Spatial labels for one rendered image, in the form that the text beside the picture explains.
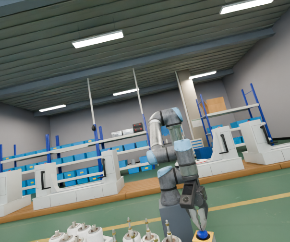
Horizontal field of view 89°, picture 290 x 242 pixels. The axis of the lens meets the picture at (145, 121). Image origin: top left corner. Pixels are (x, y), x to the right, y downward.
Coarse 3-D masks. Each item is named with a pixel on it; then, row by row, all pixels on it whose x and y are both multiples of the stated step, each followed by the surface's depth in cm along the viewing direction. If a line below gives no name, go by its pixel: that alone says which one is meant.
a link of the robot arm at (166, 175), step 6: (162, 168) 111; (168, 168) 103; (174, 168) 105; (162, 174) 102; (168, 174) 102; (174, 174) 101; (162, 180) 102; (168, 180) 101; (174, 180) 101; (162, 186) 102; (168, 186) 100; (174, 186) 102
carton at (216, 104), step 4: (208, 100) 525; (212, 100) 525; (216, 100) 525; (220, 100) 525; (200, 104) 566; (204, 104) 539; (208, 104) 524; (212, 104) 524; (216, 104) 524; (220, 104) 524; (224, 104) 524; (208, 108) 522; (212, 108) 522; (216, 108) 522; (220, 108) 522; (224, 108) 521; (204, 112) 561; (208, 112) 525; (212, 112) 519
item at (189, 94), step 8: (184, 72) 705; (184, 80) 698; (184, 88) 691; (192, 88) 688; (184, 96) 685; (192, 96) 682; (192, 104) 675; (192, 112) 669; (192, 128) 658; (200, 128) 654; (200, 136) 647
